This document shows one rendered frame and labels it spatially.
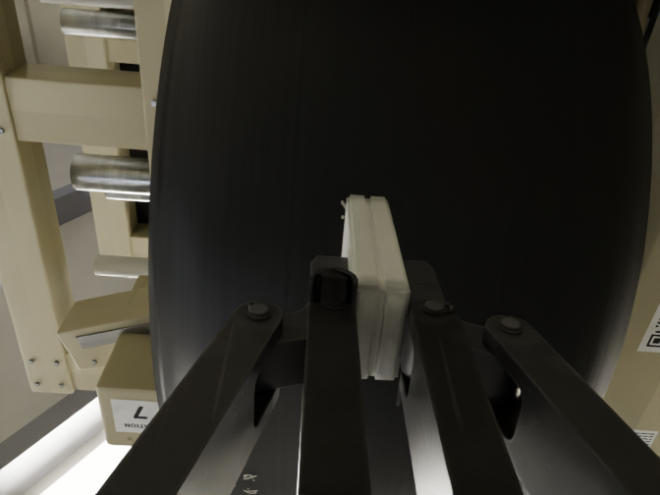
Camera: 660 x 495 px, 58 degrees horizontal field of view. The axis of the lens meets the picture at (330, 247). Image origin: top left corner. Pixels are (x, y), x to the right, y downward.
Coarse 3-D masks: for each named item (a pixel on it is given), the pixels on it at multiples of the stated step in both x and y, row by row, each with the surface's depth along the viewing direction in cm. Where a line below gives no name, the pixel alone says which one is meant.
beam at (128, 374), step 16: (128, 336) 107; (144, 336) 107; (112, 352) 103; (128, 352) 103; (144, 352) 104; (112, 368) 100; (128, 368) 100; (144, 368) 100; (112, 384) 97; (128, 384) 97; (144, 384) 98; (144, 400) 98; (112, 416) 100; (112, 432) 102; (128, 432) 102
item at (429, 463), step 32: (416, 320) 15; (448, 320) 15; (416, 352) 14; (448, 352) 14; (416, 384) 14; (448, 384) 12; (480, 384) 13; (416, 416) 13; (448, 416) 12; (480, 416) 12; (416, 448) 13; (448, 448) 11; (480, 448) 11; (416, 480) 13; (448, 480) 10; (480, 480) 10; (512, 480) 10
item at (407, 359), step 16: (416, 272) 18; (432, 272) 18; (416, 288) 17; (432, 288) 17; (480, 336) 15; (400, 352) 16; (480, 352) 15; (480, 368) 15; (496, 368) 15; (496, 384) 15; (512, 384) 15; (496, 400) 15; (512, 400) 15
